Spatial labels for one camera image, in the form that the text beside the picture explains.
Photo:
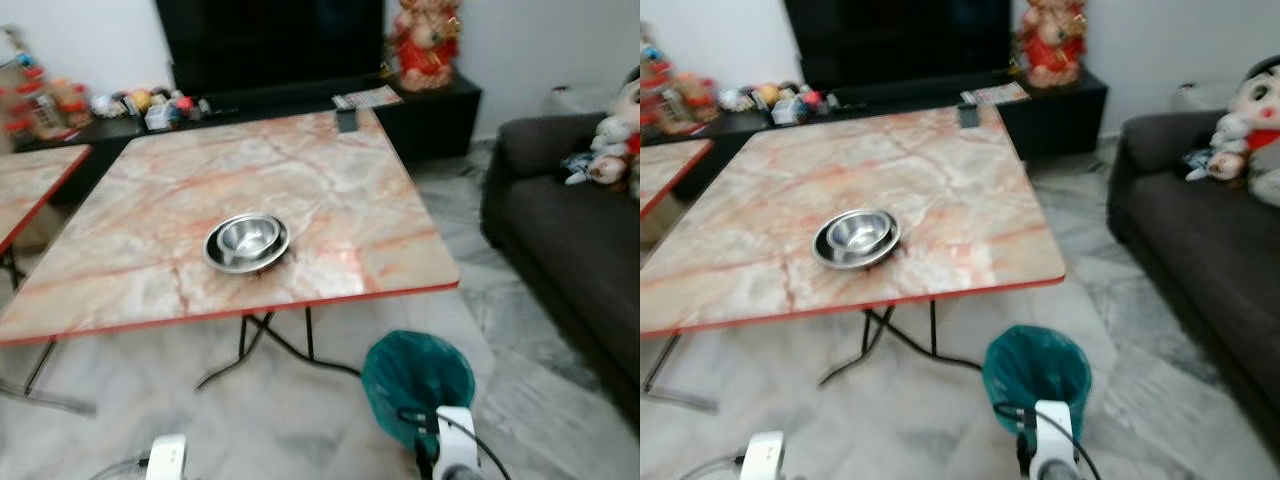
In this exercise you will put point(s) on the small white open box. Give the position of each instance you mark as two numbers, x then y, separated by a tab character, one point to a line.
785	110
160	117

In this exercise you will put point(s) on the small black box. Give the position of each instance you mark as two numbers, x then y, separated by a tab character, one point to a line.
969	115
348	120

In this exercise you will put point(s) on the black television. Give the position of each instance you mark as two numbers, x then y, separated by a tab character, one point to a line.
900	40
270	40

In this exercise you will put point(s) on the light wooden box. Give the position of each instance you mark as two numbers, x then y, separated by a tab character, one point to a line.
655	228
45	225

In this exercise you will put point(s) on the black TV cabinet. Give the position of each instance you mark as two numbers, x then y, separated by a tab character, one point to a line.
1060	110
435	120

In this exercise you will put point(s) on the small red cube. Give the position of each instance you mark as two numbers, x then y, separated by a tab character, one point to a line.
185	102
812	97

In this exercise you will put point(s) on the dark grey sofa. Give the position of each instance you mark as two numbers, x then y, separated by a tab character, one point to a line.
570	230
1200	240

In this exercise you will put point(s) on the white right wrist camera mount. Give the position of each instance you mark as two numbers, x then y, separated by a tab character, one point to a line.
457	430
1055	425

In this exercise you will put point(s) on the white round figurine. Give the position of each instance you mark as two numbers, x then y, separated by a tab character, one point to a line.
735	98
105	103

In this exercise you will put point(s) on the large clear red-lidded jar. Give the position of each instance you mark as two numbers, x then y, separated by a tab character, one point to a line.
678	100
40	110

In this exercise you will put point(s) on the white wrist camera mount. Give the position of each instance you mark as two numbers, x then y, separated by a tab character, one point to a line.
457	430
1055	425
765	452
167	455

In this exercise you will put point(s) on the small white plush toy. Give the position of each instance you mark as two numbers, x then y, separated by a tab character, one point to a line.
1220	162
595	168

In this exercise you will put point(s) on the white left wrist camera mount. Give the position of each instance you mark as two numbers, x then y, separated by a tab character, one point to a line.
167	455
765	452

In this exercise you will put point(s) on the printed paper leaflet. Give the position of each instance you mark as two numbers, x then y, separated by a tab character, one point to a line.
370	97
998	93

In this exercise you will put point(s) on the small marble red-edged table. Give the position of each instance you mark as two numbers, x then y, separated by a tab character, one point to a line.
668	170
30	185

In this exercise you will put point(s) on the steel bowl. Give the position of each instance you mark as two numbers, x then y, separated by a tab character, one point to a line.
248	235
860	230

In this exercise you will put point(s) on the yellow round figurine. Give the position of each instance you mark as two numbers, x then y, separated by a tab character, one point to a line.
767	93
140	98

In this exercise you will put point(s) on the teal bag lined bin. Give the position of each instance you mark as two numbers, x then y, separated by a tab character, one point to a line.
415	375
1035	370

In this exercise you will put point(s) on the red fortune god statue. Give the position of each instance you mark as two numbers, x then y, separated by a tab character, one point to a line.
425	50
1052	50

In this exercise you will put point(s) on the large black-haired plush doll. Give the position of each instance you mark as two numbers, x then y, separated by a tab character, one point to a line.
628	100
1262	100

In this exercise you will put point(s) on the white lace covered box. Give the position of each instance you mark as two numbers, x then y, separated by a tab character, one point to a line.
1195	98
575	100

